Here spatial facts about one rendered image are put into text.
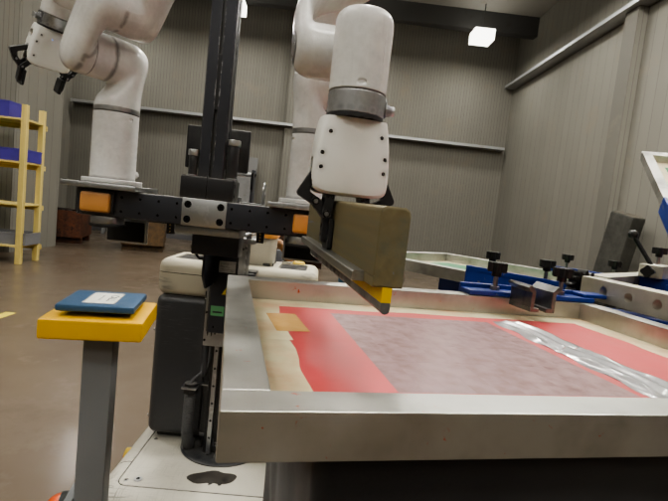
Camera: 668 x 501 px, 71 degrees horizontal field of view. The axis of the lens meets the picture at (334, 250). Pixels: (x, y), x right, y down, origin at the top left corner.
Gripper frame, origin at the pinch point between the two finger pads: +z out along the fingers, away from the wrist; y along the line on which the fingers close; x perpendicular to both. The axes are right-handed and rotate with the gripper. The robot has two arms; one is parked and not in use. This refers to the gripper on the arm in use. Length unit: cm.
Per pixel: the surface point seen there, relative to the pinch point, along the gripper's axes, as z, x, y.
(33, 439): 111, -154, 90
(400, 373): 14.5, 11.9, -5.8
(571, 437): 12.8, 29.7, -13.8
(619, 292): 8, -22, -68
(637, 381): 13.8, 14.1, -36.3
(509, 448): 13.7, 29.7, -8.3
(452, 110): -262, -1023, -487
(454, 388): 14.4, 16.0, -10.6
